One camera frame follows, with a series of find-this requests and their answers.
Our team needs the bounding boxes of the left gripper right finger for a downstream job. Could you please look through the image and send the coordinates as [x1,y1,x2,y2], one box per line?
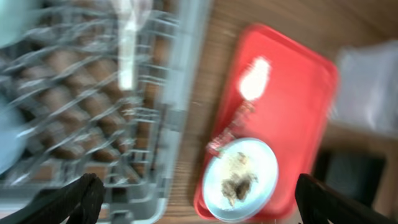
[295,174,395,224]

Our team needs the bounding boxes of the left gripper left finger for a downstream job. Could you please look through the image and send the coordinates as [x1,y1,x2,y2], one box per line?
[1,173,105,224]

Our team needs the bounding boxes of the light blue small bowl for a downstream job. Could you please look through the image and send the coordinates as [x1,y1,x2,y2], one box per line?
[1,97,27,174]

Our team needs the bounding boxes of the white plastic spoon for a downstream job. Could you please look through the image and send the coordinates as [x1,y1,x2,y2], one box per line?
[111,0,153,91]

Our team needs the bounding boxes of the mint green bowl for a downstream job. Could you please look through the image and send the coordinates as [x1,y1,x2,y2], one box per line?
[1,0,43,48]

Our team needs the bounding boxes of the grey dishwasher rack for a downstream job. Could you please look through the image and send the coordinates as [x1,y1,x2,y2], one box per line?
[1,0,212,223]

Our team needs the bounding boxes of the black plastic tray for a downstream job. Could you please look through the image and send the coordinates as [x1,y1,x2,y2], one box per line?
[313,151,386,207]

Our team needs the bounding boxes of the light blue dinner plate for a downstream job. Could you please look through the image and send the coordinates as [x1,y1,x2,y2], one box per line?
[201,138,279,223]

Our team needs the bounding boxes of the food scraps on plate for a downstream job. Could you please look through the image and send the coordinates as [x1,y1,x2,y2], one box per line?
[221,152,257,207]

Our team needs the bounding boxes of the red plastic tray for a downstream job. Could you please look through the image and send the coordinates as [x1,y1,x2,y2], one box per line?
[211,24,339,222]

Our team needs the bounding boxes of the red snack wrapper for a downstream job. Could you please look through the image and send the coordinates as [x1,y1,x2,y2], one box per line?
[206,100,254,157]

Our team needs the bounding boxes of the clear plastic bin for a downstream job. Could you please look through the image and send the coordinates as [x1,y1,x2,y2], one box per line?
[330,40,397,138]

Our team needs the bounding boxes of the crumpled white napkin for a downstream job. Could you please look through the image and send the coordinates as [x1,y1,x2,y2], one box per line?
[239,57,272,101]

